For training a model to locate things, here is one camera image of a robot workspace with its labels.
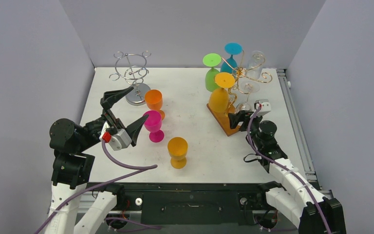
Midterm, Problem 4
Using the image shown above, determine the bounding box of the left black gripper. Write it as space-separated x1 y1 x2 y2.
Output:
77 86 149 151

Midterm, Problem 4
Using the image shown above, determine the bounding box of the gold wire glass rack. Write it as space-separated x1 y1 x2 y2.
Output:
206 49 273 137

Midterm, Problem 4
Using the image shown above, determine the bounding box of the yellow wine glass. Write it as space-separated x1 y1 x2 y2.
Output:
168 137 188 169
208 72 235 113

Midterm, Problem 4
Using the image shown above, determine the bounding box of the pink wine glass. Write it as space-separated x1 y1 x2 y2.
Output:
144 110 165 143

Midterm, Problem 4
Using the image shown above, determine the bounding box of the clear wine glass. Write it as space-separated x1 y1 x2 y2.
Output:
235 79 260 113
245 51 266 80

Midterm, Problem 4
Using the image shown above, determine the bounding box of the blue wine glass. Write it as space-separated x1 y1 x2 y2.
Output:
220 42 242 74

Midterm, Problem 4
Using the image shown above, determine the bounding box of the green wine glass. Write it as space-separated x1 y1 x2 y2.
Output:
203 53 222 92

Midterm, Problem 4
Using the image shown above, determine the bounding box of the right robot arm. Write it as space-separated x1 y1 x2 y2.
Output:
228 111 346 234

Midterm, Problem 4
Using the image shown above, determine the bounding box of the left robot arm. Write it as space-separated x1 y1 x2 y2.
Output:
36 86 155 234

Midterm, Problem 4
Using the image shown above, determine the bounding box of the dark orange wine glass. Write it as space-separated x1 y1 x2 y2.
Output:
145 89 165 120

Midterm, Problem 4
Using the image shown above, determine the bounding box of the yellow wine glass front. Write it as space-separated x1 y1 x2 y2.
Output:
168 137 188 169

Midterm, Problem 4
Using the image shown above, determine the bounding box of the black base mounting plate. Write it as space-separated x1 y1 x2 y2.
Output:
77 182 299 226

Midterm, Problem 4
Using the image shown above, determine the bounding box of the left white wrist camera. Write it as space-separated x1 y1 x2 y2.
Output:
99 122 132 151

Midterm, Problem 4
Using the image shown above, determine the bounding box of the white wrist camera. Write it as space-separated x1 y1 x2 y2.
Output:
99 122 132 151
254 99 272 117

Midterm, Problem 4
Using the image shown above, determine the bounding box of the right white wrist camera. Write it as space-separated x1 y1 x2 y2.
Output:
254 99 272 117

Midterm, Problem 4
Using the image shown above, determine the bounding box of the silver wire glass rack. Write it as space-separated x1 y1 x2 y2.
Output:
109 50 151 106

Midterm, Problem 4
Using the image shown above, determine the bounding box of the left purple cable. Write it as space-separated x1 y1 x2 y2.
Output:
34 140 162 234

